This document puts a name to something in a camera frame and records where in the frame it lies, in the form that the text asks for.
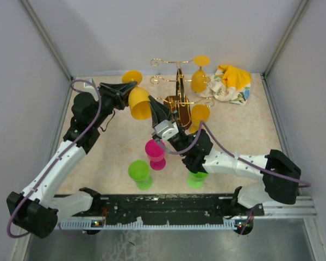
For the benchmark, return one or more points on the gold black wine glass rack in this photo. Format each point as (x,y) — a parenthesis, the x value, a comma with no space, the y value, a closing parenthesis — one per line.
(180,103)

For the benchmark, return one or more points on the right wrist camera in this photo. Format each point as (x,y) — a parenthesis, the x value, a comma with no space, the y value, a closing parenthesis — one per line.
(165,130)

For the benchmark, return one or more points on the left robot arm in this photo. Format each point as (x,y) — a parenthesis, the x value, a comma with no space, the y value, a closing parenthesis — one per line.
(35,209)

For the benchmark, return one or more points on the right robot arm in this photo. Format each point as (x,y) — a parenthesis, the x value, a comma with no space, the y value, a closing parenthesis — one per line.
(276,177)

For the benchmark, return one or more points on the aluminium frame post right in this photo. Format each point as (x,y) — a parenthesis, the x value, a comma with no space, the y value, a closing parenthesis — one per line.
(298,15)

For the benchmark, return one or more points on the green wine glass left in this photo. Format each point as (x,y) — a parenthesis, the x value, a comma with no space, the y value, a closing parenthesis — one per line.
(139,172)

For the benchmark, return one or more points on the aluminium frame post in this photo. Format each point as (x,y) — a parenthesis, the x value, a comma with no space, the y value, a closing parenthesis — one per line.
(298,15)
(45,37)

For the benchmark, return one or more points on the green wine glass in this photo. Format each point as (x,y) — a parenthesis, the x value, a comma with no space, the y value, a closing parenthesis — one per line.
(196,180)
(139,172)

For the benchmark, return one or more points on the aluminium frame post left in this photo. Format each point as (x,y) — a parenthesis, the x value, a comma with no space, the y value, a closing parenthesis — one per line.
(45,37)

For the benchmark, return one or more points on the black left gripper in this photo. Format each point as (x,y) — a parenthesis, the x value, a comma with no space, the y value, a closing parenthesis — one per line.
(123,89)

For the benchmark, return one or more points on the pink wine glass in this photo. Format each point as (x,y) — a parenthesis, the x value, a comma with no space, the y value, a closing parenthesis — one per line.
(156,155)

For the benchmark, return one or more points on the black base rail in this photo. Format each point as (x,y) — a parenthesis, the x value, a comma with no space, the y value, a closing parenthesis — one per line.
(165,212)

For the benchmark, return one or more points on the green wine glass right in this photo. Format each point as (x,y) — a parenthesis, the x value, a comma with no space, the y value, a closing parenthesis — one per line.
(196,180)

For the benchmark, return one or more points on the patterned crumpled cloth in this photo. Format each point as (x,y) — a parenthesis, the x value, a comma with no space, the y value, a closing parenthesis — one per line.
(229,84)

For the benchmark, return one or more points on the yellow wine glass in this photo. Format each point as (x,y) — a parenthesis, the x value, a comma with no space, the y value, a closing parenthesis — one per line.
(138,97)
(199,112)
(199,79)

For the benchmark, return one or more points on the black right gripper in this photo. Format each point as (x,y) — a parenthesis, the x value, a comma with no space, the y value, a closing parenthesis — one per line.
(159,112)

